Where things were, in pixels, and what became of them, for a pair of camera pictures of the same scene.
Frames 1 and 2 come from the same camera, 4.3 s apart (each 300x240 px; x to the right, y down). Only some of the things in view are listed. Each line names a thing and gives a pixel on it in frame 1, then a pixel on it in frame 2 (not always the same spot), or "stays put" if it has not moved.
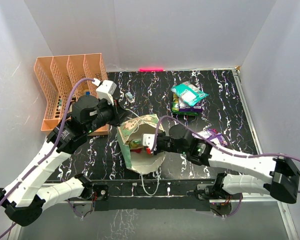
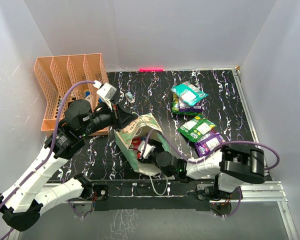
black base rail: [160, 194] stays put
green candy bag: [175, 106] stays put
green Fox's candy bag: [184, 113] stays put
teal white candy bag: [189, 92] stays put
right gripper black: [157, 150] -> [149, 159]
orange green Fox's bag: [135, 143] -> [196, 128]
